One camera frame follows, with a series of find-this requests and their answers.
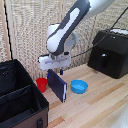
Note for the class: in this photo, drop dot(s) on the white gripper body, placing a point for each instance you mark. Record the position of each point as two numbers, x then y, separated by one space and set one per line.
53 62

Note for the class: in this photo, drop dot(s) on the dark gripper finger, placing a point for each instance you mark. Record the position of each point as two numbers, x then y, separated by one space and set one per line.
61 71

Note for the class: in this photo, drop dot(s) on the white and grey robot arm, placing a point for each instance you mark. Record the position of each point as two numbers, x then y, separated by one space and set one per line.
63 31

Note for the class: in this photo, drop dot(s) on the blue bowl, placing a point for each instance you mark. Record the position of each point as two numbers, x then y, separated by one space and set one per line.
79 86

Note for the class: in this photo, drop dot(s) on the red cup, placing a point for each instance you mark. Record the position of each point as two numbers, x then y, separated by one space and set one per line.
42 84

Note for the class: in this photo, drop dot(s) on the black fabric storage box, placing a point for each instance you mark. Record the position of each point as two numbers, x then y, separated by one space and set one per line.
18 100

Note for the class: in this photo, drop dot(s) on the black box appliance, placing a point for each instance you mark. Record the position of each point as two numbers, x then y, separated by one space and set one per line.
111 55

